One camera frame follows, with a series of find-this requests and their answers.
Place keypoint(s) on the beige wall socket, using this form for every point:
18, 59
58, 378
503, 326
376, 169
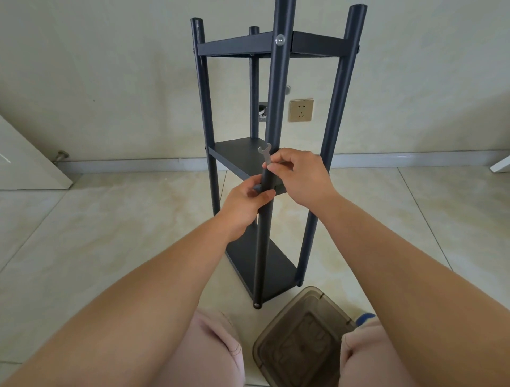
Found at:
301, 110

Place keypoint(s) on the small silver wrench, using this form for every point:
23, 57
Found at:
266, 156

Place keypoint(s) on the black metal shelf rack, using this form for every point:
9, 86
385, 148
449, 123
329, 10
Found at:
279, 79

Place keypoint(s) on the transparent brown plastic box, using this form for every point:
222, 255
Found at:
295, 343

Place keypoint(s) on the white furniture leg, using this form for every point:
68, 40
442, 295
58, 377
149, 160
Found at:
501, 163

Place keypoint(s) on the person's right hand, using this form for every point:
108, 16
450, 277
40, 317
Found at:
309, 179

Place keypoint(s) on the grey baseboard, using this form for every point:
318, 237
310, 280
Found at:
159, 164

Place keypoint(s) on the white door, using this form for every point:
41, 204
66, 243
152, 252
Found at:
28, 159

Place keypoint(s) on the blue slipper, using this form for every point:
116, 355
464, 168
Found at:
366, 318

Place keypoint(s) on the person's right thumb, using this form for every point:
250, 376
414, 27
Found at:
275, 166

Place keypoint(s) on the pink shorts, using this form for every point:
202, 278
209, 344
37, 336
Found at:
215, 351

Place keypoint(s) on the person's right forearm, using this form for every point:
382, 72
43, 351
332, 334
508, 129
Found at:
398, 279

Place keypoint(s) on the person's left forearm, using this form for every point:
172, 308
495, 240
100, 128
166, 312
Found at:
139, 311

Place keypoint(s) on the person's left thumb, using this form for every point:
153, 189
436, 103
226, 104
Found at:
265, 194

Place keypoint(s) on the silver bolt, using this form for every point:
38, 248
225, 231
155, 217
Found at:
280, 40

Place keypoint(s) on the metal door stopper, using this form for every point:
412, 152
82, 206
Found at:
61, 155

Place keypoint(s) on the person's left hand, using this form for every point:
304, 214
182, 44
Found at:
239, 211

